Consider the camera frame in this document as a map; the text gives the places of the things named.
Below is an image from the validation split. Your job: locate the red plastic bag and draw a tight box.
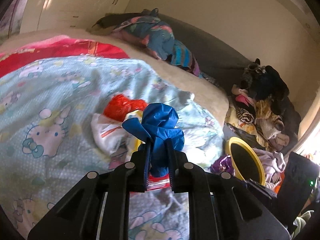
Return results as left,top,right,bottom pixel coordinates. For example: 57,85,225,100
103,94,148,122

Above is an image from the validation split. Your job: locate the lilac cloth in basket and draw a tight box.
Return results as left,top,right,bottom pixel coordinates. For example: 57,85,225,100
253,148,286,187

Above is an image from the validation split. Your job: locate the grey padded headboard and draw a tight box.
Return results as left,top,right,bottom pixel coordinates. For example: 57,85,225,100
157,13,302,140

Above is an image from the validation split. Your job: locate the light blue cartoon bedsheet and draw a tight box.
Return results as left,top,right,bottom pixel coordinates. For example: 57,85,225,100
1,56,223,237

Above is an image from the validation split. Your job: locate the mixed clothes pile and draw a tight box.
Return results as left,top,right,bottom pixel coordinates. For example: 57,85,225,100
225,59,302,155

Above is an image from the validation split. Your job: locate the teal floral clothes pile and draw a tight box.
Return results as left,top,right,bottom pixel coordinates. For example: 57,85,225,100
87,8,201,77

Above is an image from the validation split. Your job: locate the purple snack wrapper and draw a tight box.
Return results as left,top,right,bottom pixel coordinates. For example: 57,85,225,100
209,155,235,175

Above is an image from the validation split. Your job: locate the blue plastic bag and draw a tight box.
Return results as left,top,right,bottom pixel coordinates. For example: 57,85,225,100
122,103,184,177

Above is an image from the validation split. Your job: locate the black bin yellow rim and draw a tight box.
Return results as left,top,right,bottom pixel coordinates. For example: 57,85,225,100
225,137,266,186

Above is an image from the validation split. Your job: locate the cream glossy wardrobe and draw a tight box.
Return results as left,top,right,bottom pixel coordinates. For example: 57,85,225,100
20,0,130,33

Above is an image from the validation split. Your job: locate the white printed plastic wrapper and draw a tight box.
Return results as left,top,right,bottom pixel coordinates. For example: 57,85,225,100
91,113,142,156

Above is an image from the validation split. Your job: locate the red pink blanket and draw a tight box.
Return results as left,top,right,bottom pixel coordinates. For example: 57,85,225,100
1,35,129,77

